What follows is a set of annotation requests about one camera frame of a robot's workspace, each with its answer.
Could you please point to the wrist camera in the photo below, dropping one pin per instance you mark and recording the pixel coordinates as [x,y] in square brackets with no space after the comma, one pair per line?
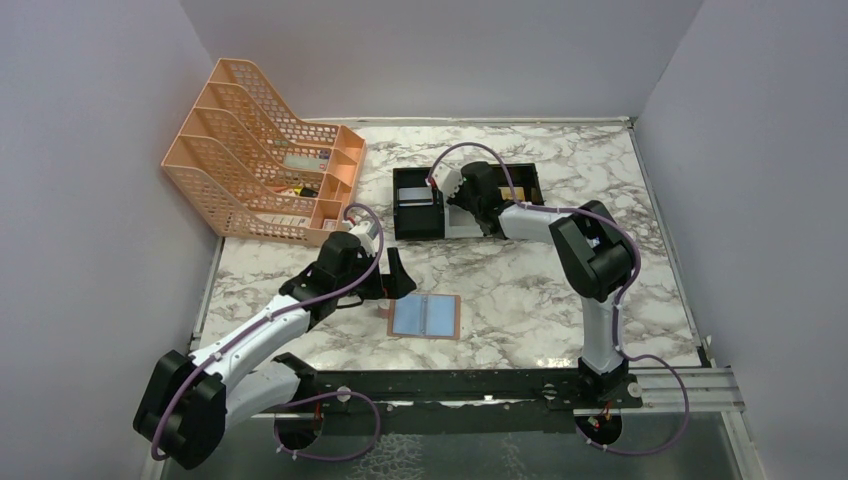
[449,181]
[367,231]

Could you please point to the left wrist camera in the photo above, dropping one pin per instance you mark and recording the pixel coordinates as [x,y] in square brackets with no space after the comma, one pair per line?
[367,231]

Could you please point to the right black bin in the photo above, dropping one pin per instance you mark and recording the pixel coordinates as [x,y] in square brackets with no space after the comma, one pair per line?
[523,175]

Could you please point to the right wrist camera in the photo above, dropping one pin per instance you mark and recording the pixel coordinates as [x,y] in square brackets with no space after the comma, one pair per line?
[449,181]

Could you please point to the tan leather card holder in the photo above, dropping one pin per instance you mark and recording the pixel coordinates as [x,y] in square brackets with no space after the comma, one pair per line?
[431,316]

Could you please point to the orange plastic file organizer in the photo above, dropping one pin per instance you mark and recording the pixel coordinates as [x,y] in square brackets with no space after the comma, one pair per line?
[253,169]

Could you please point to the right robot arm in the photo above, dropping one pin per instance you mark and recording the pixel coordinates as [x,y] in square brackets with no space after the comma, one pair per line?
[596,258]

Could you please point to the white middle bin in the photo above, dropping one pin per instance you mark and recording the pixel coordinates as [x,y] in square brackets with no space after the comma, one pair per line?
[460,224]

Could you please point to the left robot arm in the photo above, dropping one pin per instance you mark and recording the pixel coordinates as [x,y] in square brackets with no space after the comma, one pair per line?
[252,338]

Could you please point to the gold card in bin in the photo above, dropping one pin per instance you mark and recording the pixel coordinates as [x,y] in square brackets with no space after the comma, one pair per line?
[517,194]

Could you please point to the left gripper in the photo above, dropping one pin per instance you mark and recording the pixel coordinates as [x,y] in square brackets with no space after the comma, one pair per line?
[395,285]

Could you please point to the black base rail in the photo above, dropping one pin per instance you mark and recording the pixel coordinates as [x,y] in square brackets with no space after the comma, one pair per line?
[427,401]

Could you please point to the silver card in bin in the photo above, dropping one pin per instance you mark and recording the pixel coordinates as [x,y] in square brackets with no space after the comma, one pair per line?
[415,196]

